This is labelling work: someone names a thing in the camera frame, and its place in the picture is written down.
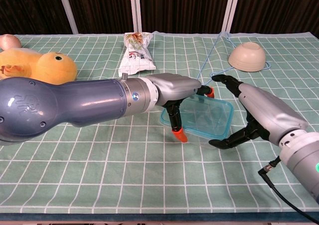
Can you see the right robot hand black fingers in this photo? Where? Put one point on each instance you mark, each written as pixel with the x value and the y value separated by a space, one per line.
pixel 269 110

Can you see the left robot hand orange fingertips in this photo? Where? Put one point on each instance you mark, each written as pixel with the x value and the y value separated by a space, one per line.
pixel 174 85

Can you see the blue container lid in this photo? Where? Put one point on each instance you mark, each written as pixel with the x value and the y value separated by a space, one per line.
pixel 207 115

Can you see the clear plastic container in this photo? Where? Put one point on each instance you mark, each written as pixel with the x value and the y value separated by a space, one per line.
pixel 199 138

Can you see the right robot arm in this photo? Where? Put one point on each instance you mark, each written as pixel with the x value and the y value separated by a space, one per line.
pixel 304 155

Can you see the white snack bag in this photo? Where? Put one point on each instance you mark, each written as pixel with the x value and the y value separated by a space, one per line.
pixel 135 58

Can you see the beige bowl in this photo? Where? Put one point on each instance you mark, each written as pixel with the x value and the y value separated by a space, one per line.
pixel 246 57

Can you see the green grid tablecloth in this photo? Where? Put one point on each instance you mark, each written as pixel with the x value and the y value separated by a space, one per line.
pixel 124 172

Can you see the yellow duck plush toy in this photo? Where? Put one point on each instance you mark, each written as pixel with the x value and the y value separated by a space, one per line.
pixel 54 68

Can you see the pink round onion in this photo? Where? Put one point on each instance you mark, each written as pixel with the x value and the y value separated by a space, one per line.
pixel 8 42

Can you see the white partition frame post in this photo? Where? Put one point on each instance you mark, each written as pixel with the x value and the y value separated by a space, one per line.
pixel 66 8
pixel 230 8
pixel 135 8

